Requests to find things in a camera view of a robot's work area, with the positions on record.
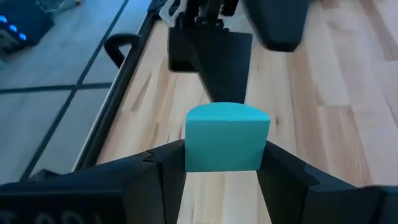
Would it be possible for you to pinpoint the black curved handle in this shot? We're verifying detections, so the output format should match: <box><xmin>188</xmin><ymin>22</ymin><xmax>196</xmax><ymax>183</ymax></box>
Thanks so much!
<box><xmin>103</xmin><ymin>33</ymin><xmax>141</xmax><ymax>68</ymax></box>

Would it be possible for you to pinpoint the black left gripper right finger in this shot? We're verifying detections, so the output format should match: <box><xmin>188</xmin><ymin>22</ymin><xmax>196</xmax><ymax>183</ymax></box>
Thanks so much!
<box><xmin>257</xmin><ymin>141</ymin><xmax>398</xmax><ymax>224</ymax></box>

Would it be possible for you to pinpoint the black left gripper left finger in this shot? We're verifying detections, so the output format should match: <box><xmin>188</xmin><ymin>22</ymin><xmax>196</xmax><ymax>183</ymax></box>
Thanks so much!
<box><xmin>0</xmin><ymin>139</ymin><xmax>187</xmax><ymax>224</ymax></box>

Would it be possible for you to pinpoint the teal half-cylinder block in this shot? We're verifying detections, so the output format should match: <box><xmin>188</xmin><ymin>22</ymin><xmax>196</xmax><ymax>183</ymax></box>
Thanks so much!
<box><xmin>185</xmin><ymin>101</ymin><xmax>271</xmax><ymax>173</ymax></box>

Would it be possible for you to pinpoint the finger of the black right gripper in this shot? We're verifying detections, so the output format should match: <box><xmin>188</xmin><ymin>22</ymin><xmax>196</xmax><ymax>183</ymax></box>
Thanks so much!
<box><xmin>169</xmin><ymin>27</ymin><xmax>254</xmax><ymax>104</ymax></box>
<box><xmin>241</xmin><ymin>0</ymin><xmax>312</xmax><ymax>52</ymax></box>

